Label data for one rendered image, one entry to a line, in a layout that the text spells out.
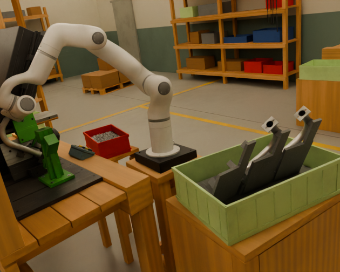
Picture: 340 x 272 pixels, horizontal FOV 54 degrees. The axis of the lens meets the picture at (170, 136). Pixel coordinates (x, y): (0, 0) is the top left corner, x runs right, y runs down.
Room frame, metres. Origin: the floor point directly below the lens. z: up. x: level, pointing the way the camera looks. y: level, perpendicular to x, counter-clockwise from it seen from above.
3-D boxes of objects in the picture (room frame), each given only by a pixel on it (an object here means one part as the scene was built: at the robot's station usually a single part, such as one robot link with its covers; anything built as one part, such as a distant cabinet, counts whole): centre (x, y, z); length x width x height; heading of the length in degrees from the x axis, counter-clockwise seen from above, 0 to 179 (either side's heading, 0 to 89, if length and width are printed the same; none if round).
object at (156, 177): (1.71, 0.05, 0.83); 0.32 x 0.32 x 0.04; 34
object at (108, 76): (8.42, 1.29, 0.37); 1.20 x 0.80 x 0.74; 135
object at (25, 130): (1.76, 0.78, 1.17); 0.13 x 0.12 x 0.20; 41
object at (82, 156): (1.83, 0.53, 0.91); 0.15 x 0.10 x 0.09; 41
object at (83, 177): (1.78, 0.88, 0.89); 1.10 x 0.42 x 0.02; 41
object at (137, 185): (1.96, 0.66, 0.82); 1.50 x 0.14 x 0.15; 41
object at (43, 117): (1.90, 0.85, 1.11); 0.39 x 0.16 x 0.03; 131
